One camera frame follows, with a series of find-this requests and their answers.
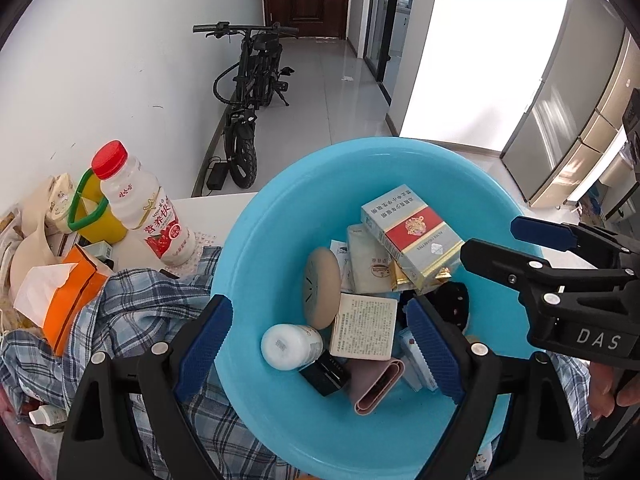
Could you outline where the black framed glass door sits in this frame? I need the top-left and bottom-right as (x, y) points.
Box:
(362, 0), (416, 82)

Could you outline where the red white cigarette box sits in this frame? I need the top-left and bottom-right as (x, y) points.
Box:
(361, 186), (466, 295)

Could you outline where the white tube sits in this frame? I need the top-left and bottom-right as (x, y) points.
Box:
(28, 405), (68, 428)

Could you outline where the black perforated round item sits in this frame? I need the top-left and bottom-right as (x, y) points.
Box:
(429, 281), (471, 335)

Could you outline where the person's right hand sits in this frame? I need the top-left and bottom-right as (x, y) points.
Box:
(589, 360), (640, 418)

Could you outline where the pill blister pack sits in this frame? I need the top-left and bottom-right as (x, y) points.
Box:
(191, 230), (222, 252)

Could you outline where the green handled juice bottle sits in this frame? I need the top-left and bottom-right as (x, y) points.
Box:
(68, 167), (129, 244)

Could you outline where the pink case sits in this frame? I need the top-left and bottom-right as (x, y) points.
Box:
(347, 357), (405, 415)

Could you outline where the red capped milk bottle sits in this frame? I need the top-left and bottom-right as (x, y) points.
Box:
(91, 140), (197, 267)

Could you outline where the silver refrigerator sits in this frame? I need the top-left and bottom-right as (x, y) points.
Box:
(500, 0), (640, 211)

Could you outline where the white tissue packet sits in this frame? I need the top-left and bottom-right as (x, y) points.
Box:
(346, 224), (401, 295)

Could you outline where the orange tissue box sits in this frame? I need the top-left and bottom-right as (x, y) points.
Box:
(14, 246), (114, 357)

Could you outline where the white printed box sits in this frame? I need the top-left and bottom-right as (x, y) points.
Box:
(329, 292), (399, 361)

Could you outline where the white plastic bottle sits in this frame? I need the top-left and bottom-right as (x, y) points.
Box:
(260, 324), (324, 371)

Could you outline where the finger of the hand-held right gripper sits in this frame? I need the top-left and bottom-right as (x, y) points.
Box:
(459, 239), (632, 311)
(510, 216), (640, 272)

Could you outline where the blue plaid shirt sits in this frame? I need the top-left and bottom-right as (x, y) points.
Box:
(0, 246), (593, 480)

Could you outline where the small black box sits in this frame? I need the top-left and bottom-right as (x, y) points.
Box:
(299, 350), (351, 397)

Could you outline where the blue white packet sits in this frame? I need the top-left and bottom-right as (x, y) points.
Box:
(397, 329), (441, 394)

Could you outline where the black charger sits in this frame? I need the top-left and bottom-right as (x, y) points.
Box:
(206, 156), (231, 191)

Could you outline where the blue plastic basin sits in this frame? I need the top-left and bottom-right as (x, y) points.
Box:
(210, 136), (547, 480)

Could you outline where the black electric bike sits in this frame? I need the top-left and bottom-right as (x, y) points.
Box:
(193, 22), (299, 190)

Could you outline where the small green white box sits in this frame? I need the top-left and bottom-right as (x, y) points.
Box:
(87, 241), (116, 266)

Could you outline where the round beige compact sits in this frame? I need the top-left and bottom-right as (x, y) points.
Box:
(301, 247), (343, 330)

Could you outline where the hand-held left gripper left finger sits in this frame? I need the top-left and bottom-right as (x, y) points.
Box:
(56, 294), (235, 480)

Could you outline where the beige bag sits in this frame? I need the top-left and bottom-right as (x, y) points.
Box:
(9, 174), (77, 302)

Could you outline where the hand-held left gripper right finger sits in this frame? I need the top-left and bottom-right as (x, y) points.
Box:
(404, 294), (585, 480)

